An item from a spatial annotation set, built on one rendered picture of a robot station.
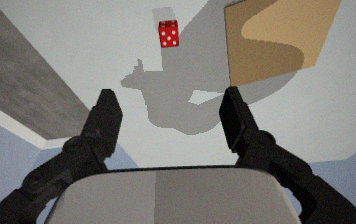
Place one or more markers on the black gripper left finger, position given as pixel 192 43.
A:
pixel 81 155

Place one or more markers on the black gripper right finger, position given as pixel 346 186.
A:
pixel 321 203

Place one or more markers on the tan mat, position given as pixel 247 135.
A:
pixel 268 38

